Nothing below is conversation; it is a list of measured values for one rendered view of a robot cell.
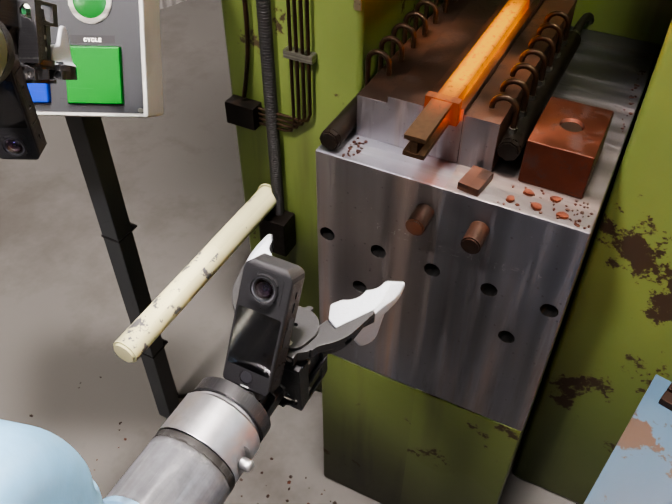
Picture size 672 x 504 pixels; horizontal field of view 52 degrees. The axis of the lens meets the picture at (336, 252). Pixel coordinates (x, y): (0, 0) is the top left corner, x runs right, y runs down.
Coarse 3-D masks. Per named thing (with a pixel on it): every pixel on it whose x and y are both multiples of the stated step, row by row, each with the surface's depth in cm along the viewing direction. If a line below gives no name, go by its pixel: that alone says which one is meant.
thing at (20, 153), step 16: (16, 64) 67; (16, 80) 67; (0, 96) 68; (16, 96) 68; (0, 112) 69; (16, 112) 69; (32, 112) 70; (0, 128) 70; (16, 128) 70; (32, 128) 71; (0, 144) 71; (16, 144) 71; (32, 144) 71
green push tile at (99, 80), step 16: (80, 48) 91; (96, 48) 91; (112, 48) 91; (80, 64) 92; (96, 64) 92; (112, 64) 92; (80, 80) 92; (96, 80) 92; (112, 80) 92; (80, 96) 93; (96, 96) 93; (112, 96) 93
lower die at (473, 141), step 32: (480, 0) 114; (544, 0) 113; (576, 0) 114; (416, 32) 107; (448, 32) 105; (480, 32) 103; (512, 32) 103; (544, 32) 105; (416, 64) 98; (448, 64) 98; (512, 64) 98; (384, 96) 94; (416, 96) 92; (480, 96) 92; (512, 96) 92; (384, 128) 96; (448, 128) 91; (480, 128) 88; (448, 160) 94; (480, 160) 92
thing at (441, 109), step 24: (528, 0) 109; (504, 24) 103; (480, 48) 98; (456, 72) 93; (480, 72) 95; (432, 96) 87; (456, 96) 89; (432, 120) 84; (456, 120) 88; (408, 144) 84; (432, 144) 84
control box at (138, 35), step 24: (48, 0) 91; (72, 0) 90; (120, 0) 90; (144, 0) 91; (72, 24) 91; (96, 24) 91; (120, 24) 91; (144, 24) 91; (144, 48) 92; (144, 72) 93; (144, 96) 93
